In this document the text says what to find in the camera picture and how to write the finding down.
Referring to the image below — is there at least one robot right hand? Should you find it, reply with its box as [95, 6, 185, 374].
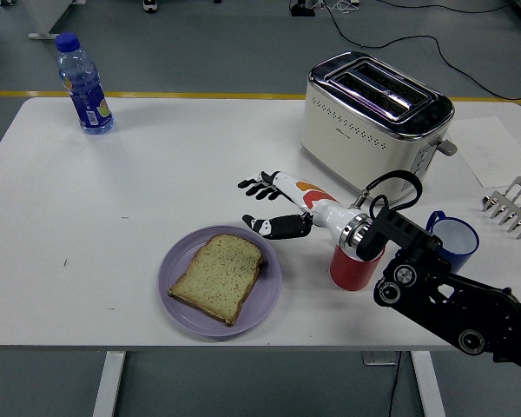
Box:
[237, 169, 359, 241]

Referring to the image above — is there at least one cream and chrome toaster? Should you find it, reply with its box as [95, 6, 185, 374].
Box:
[298, 50, 459, 205]

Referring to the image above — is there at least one bread slice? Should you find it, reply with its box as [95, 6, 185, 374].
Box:
[168, 233, 266, 328]

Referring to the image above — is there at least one purple plate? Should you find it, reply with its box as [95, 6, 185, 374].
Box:
[157, 224, 283, 339]

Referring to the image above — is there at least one red mug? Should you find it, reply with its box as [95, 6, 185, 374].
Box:
[328, 245, 386, 293]

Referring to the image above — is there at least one blue mug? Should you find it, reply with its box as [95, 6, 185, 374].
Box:
[424, 210, 479, 275]

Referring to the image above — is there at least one white paper sheet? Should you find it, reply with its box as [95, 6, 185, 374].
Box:
[445, 115, 521, 189]

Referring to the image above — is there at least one metal toast rack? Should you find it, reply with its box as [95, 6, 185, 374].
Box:
[480, 175, 521, 241]

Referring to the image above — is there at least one black power strip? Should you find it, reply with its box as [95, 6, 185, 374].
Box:
[288, 0, 317, 17]

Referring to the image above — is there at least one white table leg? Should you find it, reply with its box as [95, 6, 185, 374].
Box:
[91, 350, 127, 417]
[410, 350, 447, 417]

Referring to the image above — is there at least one blue water bottle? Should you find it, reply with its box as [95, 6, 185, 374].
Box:
[54, 32, 115, 136]

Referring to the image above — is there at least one white desk foot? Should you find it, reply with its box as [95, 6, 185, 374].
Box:
[28, 0, 88, 42]

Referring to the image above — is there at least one clear plastic bracket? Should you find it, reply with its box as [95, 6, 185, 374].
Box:
[360, 350, 401, 367]

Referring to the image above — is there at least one long black floor cable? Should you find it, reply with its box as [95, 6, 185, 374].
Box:
[325, 0, 521, 105]

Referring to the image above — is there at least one black cable under table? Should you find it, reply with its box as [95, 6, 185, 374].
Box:
[388, 350, 403, 417]

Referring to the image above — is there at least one white cable bundle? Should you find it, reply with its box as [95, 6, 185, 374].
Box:
[325, 0, 360, 14]

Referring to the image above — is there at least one thin black floor cable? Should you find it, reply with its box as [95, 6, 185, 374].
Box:
[375, 0, 516, 13]

